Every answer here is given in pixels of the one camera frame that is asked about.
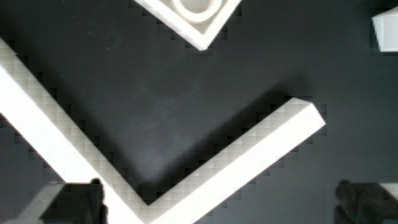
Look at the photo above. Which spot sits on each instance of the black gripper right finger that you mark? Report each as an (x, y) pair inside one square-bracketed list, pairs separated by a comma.
[(368, 205)]

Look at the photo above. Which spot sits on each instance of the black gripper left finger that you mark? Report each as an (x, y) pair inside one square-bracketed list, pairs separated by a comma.
[(76, 207)]

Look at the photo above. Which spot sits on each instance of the white table leg with tag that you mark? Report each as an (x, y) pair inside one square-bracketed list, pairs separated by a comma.
[(386, 30)]

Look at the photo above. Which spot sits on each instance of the white U-shaped obstacle fence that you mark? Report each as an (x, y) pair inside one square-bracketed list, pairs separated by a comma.
[(165, 101)]

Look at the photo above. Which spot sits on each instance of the white square table top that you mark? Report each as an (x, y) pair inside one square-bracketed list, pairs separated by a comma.
[(194, 17)]

